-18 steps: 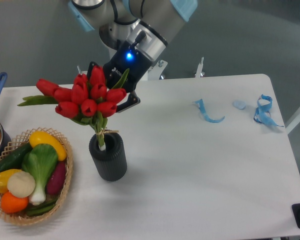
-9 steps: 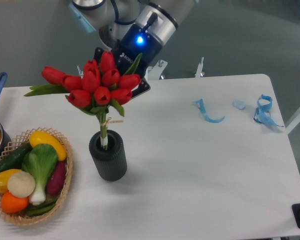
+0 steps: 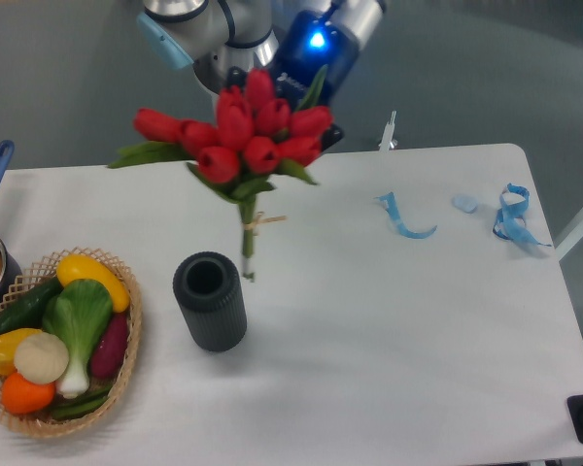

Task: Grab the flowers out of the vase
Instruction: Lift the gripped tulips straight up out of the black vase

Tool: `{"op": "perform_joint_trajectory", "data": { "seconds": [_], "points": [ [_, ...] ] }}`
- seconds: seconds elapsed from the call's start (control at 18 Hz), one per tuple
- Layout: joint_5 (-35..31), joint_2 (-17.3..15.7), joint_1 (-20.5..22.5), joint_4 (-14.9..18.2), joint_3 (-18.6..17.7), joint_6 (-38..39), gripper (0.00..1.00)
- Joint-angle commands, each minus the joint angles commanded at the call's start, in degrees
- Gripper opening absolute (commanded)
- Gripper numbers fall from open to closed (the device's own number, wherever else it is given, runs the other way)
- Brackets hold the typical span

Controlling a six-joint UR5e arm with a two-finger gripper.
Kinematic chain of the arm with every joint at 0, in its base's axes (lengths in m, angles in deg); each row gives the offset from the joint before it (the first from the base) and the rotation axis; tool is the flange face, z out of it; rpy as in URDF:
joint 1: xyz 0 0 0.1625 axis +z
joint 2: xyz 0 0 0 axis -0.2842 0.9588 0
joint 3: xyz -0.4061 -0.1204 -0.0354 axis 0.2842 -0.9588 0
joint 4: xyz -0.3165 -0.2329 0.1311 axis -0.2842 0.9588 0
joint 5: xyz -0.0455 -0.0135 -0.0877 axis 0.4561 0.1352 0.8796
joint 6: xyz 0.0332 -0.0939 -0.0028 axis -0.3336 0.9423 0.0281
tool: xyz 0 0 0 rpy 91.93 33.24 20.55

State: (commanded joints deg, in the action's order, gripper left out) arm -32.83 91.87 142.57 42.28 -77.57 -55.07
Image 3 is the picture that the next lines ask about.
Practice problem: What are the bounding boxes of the cream white onion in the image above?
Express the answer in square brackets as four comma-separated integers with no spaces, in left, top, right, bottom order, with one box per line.
[14,332,69,384]

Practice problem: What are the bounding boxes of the white metal base frame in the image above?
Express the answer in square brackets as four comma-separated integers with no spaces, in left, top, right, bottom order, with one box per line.
[378,110,398,151]

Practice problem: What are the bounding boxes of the purple sweet potato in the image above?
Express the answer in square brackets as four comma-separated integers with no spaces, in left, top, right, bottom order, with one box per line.
[89,313,128,379]

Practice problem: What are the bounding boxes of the curved blue tape strip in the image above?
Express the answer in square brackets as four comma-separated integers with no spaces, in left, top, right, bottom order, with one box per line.
[374,191,437,240]

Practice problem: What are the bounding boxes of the green bean pods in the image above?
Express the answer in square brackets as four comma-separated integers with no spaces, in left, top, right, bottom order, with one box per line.
[50,385,111,421]

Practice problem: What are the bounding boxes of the green bok choy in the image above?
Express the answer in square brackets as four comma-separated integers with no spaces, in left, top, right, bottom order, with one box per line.
[42,279,113,400]

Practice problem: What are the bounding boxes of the dark green cucumber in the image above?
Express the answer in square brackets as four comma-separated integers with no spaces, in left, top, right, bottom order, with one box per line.
[0,277,63,335]

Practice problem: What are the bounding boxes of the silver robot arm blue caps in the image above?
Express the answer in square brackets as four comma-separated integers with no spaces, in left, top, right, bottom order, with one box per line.
[137,1,388,106]

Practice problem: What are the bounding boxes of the crumpled blue tape bundle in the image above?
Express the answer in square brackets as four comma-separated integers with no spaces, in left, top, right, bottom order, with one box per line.
[492,183,552,251]

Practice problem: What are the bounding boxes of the orange fruit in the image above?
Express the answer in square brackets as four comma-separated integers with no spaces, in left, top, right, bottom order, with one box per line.
[1,372,55,415]

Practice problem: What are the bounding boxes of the dark grey ribbed vase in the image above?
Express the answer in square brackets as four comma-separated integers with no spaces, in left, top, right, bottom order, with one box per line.
[172,251,247,352]

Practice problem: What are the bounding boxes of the small pale blue cap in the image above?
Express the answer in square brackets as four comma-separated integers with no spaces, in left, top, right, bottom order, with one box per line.
[452,194,478,214]

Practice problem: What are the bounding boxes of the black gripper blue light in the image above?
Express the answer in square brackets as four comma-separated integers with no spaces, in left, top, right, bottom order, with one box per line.
[225,8,360,151]

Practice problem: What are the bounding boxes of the red tulip bouquet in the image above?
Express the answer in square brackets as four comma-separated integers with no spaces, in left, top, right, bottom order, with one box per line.
[109,68,333,280]

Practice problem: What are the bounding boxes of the yellow bell pepper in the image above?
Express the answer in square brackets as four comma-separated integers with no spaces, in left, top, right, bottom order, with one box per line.
[0,328,42,377]

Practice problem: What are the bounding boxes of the yellow squash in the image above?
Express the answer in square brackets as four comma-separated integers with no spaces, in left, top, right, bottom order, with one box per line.
[56,254,130,313]

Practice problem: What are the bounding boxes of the woven wicker basket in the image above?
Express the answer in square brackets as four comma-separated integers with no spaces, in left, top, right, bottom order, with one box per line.
[0,247,143,439]

